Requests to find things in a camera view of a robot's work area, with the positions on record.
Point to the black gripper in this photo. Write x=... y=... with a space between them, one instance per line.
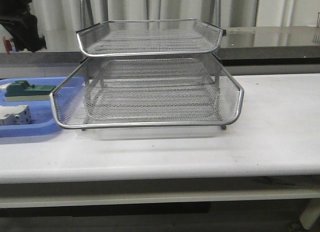
x=16 y=18

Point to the mesh rack tray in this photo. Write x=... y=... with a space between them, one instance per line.
x=149 y=37
x=147 y=91

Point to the red emergency stop button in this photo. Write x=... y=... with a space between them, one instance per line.
x=7 y=45

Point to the green beige terminal block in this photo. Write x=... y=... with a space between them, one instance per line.
x=22 y=90

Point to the white circuit breaker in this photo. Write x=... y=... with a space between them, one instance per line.
x=15 y=115

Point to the blue plastic tray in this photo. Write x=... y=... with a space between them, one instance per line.
x=42 y=121

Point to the white table leg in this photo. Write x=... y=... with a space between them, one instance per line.
x=310 y=214

